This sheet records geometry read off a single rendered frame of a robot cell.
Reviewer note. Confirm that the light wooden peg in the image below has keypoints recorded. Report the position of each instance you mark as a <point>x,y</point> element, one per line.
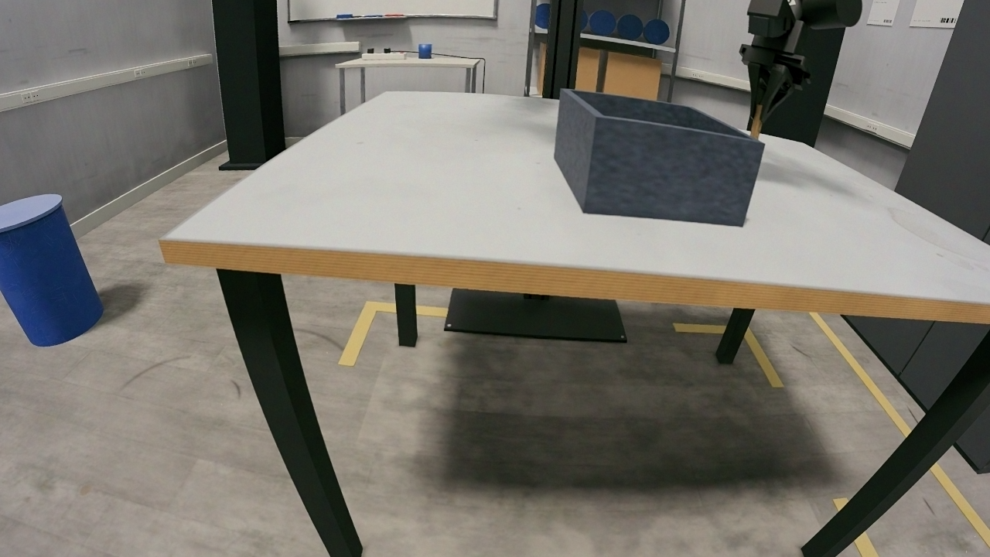
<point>757,124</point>

